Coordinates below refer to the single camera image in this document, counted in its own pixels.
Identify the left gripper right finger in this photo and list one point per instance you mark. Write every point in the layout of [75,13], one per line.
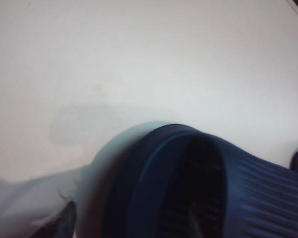
[195,223]

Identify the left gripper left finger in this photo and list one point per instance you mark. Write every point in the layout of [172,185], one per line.
[63,223]

